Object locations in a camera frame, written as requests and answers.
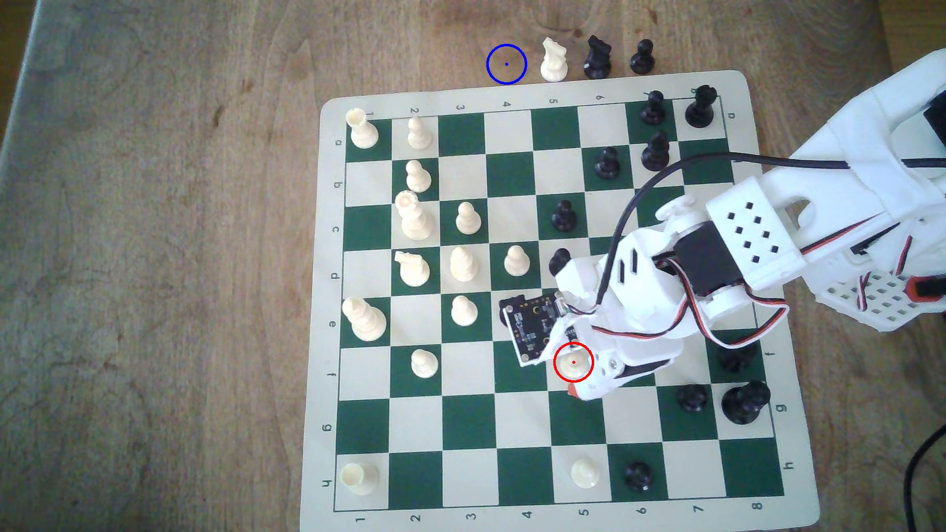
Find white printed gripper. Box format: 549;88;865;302
554;225;693;401

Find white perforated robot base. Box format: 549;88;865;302
811;266;946;332

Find green and cream chess mat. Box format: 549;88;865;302
299;70;821;532

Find black bishop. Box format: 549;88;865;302
717;341;758;374
641;132;671;172

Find white bishop d3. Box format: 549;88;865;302
449;246;480;282

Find black king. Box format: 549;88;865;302
721;380;772;426

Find white knight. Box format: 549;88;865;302
394;250;431;288
540;37;569;82

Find white queen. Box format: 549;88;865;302
395;190;435;241

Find black rook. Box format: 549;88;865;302
684;85;718;129

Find white king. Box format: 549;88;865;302
342;296;387;342

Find black knight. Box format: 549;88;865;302
583;35;613;80

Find white rook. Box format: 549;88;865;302
346;108;380;149
340;463;380;496

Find orange clamp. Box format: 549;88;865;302
908;275;946;304

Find black camera circuit board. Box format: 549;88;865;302
500;290;566;368

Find red white black servo wires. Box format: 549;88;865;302
591;255;790;350
853;236;917;311
802;218;899;256

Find black camera cable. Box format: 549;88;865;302
597;151;852;311

